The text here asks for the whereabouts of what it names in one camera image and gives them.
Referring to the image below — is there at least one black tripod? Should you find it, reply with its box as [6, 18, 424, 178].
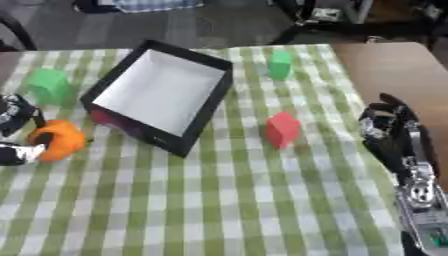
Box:
[267, 0, 448, 46]

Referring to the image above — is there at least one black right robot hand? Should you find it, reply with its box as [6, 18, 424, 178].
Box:
[357, 92, 441, 186]

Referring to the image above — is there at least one checked bag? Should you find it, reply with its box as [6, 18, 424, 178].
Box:
[71, 0, 207, 14]

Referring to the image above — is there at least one black box white inside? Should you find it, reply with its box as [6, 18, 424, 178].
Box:
[78, 39, 235, 159]

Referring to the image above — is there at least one large green block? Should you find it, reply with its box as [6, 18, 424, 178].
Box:
[26, 68, 76, 107]

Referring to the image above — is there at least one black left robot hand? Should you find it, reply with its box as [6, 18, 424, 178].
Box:
[0, 93, 48, 167]

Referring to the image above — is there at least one small green block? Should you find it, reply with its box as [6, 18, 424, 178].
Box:
[266, 50, 294, 81]

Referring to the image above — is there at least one orange toy fruit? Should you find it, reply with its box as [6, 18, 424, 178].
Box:
[24, 119, 88, 163]

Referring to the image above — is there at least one red block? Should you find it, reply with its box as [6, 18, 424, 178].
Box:
[264, 111, 303, 150]

